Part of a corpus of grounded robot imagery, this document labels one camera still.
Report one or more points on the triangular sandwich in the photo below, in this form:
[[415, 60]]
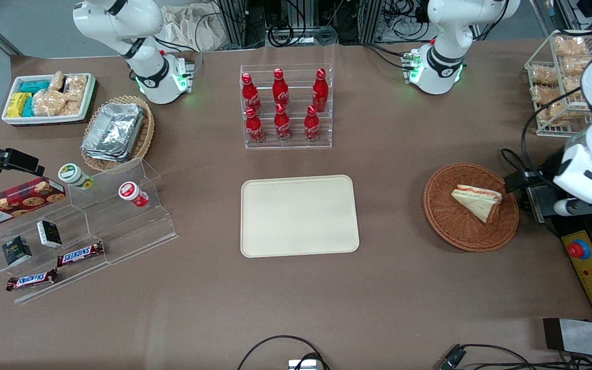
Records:
[[476, 200]]

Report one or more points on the stacked foil containers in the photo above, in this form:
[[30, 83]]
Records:
[[113, 131]]

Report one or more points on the round brown wicker basket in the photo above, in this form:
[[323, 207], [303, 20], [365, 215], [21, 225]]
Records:
[[455, 226]]

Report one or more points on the green lid yogurt cup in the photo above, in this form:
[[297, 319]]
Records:
[[74, 176]]

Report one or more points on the clear acrylic bottle rack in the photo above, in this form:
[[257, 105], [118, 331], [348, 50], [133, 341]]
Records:
[[296, 146]]

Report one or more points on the beige rectangular tray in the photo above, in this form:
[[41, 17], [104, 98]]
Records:
[[298, 216]]

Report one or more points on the bagged bread roll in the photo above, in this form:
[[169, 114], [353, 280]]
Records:
[[572, 84], [545, 95], [571, 46], [550, 114], [543, 75], [576, 66]]

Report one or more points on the snickers chocolate bar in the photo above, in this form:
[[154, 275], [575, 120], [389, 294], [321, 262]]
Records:
[[31, 280], [80, 254]]

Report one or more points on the clear acrylic step display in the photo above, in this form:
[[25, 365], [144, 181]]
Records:
[[131, 231]]

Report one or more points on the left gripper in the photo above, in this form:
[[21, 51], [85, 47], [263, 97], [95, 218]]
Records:
[[549, 169]]

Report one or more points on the red emergency stop button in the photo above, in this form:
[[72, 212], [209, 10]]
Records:
[[578, 250]]

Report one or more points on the small dark carton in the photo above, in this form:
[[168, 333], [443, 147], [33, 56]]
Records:
[[49, 234], [16, 251]]

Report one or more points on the yellow snack packet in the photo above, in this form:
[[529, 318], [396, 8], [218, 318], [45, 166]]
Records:
[[17, 104]]

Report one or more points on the grey and black flat strip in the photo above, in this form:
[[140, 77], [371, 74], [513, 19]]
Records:
[[589, 338]]

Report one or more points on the red lid yogurt cup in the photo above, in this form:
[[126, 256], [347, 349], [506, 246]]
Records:
[[132, 194]]

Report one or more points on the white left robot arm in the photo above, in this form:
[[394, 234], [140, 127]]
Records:
[[445, 56]]

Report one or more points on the red cola bottle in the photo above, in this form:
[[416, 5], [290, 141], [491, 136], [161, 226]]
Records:
[[255, 128], [282, 126], [250, 95], [319, 92], [311, 126], [280, 90]]

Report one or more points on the beige crumpled cloth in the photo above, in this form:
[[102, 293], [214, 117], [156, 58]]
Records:
[[188, 28]]

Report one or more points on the silver connector block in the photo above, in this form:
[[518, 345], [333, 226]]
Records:
[[302, 365]]

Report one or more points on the clear bag of crackers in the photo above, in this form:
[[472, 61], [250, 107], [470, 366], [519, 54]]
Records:
[[73, 108], [57, 81], [48, 103], [76, 86]]

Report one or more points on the small teal snack packet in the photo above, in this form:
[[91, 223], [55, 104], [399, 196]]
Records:
[[28, 107]]

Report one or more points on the red tartan cookie box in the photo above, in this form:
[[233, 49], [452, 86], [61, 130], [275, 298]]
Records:
[[16, 201]]

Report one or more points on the oval wicker basket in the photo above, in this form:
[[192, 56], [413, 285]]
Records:
[[144, 139]]

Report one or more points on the long teal snack packet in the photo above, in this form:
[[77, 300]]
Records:
[[35, 86]]

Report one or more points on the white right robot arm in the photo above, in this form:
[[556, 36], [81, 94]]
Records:
[[149, 72]]

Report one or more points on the white rectangular snack bin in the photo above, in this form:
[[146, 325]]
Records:
[[44, 120]]

